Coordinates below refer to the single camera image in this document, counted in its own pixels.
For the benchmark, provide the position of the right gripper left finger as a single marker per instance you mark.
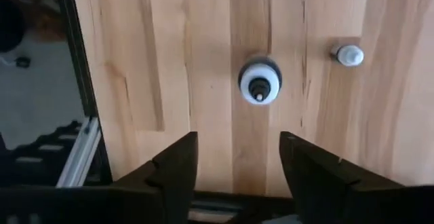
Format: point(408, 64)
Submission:
point(173, 169)

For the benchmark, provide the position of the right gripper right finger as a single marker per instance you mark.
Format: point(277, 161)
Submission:
point(315, 169)

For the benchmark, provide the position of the large bottle black nozzle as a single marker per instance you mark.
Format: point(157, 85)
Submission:
point(259, 86)

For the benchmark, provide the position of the small dark dropper bottle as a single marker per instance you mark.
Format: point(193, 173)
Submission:
point(349, 55)

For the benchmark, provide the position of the black round floor object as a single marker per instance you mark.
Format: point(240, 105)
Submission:
point(8, 23)

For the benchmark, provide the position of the silver aluminium bracket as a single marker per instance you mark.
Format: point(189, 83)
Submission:
point(80, 152)

